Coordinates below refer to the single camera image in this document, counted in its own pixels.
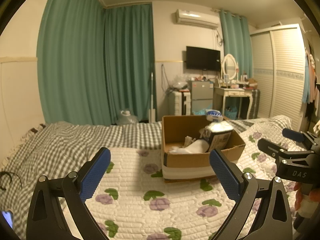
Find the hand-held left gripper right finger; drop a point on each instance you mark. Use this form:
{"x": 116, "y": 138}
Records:
{"x": 225, "y": 175}

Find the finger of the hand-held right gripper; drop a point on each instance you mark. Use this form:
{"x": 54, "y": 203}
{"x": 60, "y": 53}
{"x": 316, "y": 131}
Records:
{"x": 292, "y": 133}
{"x": 275, "y": 151}

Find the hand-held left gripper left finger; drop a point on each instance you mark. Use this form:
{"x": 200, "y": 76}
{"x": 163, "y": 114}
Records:
{"x": 95, "y": 175}

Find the floral tissue box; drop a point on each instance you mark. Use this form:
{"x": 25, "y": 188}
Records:
{"x": 220, "y": 141}

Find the brown cardboard box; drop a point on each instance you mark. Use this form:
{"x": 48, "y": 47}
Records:
{"x": 185, "y": 162}

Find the white bag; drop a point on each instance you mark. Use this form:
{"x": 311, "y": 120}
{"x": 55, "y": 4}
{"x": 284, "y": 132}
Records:
{"x": 192, "y": 148}

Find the white fluffy cloth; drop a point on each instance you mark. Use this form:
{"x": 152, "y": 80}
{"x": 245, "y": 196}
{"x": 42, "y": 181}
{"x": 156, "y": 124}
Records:
{"x": 221, "y": 127}

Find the cream cloth bundle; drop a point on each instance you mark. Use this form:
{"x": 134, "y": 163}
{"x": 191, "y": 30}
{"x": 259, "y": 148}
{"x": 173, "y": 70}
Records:
{"x": 190, "y": 141}

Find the blue white round packet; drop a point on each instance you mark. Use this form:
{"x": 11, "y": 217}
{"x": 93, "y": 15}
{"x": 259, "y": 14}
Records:
{"x": 214, "y": 115}

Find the person's right hand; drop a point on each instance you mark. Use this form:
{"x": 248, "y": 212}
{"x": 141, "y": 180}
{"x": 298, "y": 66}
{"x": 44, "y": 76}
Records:
{"x": 298, "y": 196}

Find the grey gingham bed sheet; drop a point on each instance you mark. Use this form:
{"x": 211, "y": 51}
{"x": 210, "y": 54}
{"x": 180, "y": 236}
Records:
{"x": 62, "y": 142}

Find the grey ribbed suitcase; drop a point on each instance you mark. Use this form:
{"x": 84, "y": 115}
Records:
{"x": 255, "y": 103}

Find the white floral quilt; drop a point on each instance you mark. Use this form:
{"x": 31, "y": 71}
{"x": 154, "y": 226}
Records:
{"x": 140, "y": 192}

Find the hanging clothes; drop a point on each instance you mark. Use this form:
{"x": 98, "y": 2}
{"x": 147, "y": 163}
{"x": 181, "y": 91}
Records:
{"x": 311, "y": 80}

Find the blue basket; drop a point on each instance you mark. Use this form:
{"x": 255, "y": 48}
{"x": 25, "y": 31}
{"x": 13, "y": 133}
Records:
{"x": 231, "y": 113}

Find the white slatted wardrobe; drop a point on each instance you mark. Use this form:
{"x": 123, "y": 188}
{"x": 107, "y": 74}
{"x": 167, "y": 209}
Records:
{"x": 277, "y": 75}

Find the clear water jug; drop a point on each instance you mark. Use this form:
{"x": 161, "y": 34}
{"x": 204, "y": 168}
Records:
{"x": 127, "y": 117}

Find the blue plastic bag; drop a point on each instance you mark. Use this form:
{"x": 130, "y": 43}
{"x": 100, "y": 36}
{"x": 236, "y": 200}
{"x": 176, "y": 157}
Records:
{"x": 201, "y": 110}

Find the white dressing table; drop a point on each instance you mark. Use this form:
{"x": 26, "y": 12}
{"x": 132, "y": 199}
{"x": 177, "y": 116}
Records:
{"x": 232, "y": 93}

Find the silver mini fridge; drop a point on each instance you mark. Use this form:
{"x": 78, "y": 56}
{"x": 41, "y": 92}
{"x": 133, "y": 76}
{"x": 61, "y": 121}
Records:
{"x": 201, "y": 95}

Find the white oval mirror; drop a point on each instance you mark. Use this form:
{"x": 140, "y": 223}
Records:
{"x": 230, "y": 66}

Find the white mop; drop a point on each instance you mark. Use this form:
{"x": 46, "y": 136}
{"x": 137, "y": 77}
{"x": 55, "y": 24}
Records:
{"x": 151, "y": 100}

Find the smartphone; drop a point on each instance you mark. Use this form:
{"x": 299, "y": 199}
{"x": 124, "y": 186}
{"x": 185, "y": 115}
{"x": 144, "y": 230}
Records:
{"x": 8, "y": 218}

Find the clear plastic bags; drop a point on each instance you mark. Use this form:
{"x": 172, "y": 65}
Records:
{"x": 180, "y": 83}

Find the narrow teal curtain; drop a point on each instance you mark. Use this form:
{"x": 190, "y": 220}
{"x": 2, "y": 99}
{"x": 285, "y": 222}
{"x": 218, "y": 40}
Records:
{"x": 236, "y": 45}

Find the wide teal curtain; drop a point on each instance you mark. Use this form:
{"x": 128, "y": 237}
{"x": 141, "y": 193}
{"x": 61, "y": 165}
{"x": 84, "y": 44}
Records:
{"x": 72, "y": 62}

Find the air conditioner pipe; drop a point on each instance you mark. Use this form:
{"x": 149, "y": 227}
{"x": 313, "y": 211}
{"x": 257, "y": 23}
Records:
{"x": 219, "y": 38}

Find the white air conditioner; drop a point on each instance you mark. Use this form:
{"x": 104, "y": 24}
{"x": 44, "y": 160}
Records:
{"x": 197, "y": 18}

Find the small photo frame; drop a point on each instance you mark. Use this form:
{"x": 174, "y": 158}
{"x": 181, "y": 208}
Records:
{"x": 226, "y": 78}

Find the black wall television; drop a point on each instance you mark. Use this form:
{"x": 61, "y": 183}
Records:
{"x": 203, "y": 58}

